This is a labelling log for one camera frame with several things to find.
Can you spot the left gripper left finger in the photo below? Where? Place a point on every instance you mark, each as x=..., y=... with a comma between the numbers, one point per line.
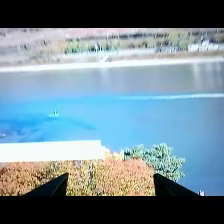
x=53, y=188

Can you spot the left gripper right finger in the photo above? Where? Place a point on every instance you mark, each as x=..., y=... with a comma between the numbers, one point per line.
x=170, y=187

